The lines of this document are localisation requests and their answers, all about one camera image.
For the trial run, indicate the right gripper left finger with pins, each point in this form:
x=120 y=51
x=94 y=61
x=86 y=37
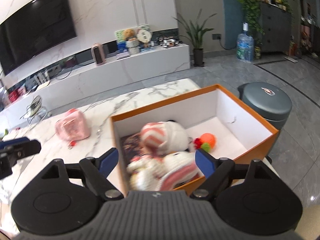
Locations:
x=96 y=171

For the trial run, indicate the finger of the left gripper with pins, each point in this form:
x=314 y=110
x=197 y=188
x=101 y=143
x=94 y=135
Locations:
x=26 y=148
x=3 y=144

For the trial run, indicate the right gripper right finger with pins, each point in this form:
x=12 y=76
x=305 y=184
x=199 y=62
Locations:
x=217 y=174

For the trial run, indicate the orange crochet ball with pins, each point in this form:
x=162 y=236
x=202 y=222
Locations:
x=206 y=141

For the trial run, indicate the white crochet doll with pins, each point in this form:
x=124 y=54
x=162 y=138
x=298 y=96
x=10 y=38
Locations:
x=148 y=173

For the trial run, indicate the white dog plush striped hat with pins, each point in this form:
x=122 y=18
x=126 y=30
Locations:
x=164 y=138

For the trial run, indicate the white baby bouncer chair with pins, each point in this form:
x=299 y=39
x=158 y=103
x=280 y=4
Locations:
x=36 y=112

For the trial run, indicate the orange cardboard box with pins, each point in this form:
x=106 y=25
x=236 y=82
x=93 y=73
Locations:
x=242 y=134

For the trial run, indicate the pink mini backpack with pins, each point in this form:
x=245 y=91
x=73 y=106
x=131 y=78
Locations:
x=73 y=126

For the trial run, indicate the red gift box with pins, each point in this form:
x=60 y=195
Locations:
x=13 y=96

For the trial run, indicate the white wifi router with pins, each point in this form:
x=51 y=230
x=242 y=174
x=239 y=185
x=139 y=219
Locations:
x=42 y=79

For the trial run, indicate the grey round stool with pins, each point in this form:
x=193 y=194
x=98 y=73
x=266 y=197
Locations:
x=272 y=103

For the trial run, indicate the white marble tv console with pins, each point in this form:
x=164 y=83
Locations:
x=91 y=79

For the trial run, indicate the pink space heater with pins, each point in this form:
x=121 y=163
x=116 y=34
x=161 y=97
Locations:
x=98 y=54

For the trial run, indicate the black television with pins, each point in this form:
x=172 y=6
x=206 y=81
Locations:
x=33 y=29

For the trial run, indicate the blue water jug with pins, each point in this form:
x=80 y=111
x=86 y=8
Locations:
x=245 y=45

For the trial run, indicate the small bear plush on shelf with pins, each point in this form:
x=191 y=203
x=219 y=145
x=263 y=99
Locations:
x=129 y=34

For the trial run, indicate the potted green plant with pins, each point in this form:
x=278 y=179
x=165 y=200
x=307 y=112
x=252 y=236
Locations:
x=195 y=32

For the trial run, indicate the black white toy car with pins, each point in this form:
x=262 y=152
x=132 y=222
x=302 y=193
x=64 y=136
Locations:
x=167 y=42

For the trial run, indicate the round paper fan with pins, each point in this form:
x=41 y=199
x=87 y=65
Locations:
x=144 y=35

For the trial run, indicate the dark grey drawer cabinet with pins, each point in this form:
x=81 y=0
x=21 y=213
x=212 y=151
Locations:
x=276 y=24

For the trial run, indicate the hanging ivy plant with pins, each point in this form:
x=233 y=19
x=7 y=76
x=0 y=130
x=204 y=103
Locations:
x=252 y=13

